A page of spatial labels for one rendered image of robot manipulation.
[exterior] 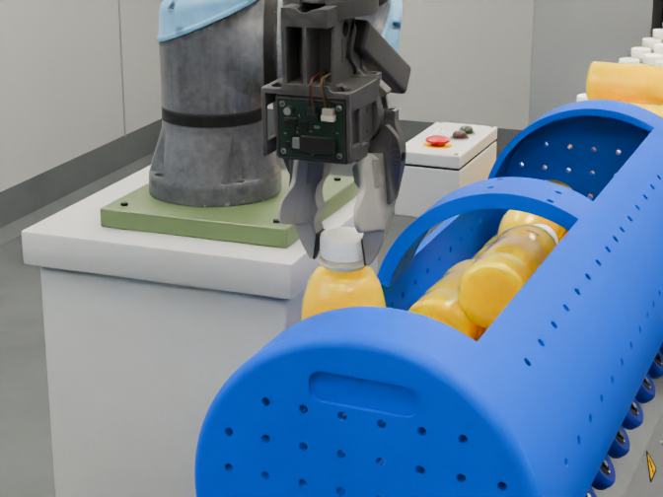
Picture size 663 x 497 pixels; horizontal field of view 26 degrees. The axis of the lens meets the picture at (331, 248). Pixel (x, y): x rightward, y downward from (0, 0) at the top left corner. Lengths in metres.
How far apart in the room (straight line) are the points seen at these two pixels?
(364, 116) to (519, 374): 0.22
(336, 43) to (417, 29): 5.37
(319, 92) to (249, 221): 0.50
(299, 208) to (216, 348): 0.44
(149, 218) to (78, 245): 0.08
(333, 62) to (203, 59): 0.53
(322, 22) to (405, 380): 0.26
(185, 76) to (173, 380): 0.33
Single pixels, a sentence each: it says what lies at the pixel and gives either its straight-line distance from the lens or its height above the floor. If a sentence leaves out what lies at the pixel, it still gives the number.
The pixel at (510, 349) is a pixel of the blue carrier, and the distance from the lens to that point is 1.10.
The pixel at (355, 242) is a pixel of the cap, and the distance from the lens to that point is 1.12.
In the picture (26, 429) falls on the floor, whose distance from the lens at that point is 3.86.
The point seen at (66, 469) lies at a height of 0.86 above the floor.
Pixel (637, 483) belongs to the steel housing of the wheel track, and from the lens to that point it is 1.61.
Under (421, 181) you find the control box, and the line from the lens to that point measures 2.11.
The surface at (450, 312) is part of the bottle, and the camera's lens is 1.39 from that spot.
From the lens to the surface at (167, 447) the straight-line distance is 1.62.
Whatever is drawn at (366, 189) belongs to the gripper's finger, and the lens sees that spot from 1.09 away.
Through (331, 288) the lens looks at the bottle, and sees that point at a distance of 1.13.
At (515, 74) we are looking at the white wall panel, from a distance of 6.32.
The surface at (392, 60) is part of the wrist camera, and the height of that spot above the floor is 1.41.
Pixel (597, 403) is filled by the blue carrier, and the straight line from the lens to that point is 1.21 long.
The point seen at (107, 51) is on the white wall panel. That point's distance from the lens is 6.11.
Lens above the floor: 1.62
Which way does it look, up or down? 18 degrees down
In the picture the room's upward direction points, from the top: straight up
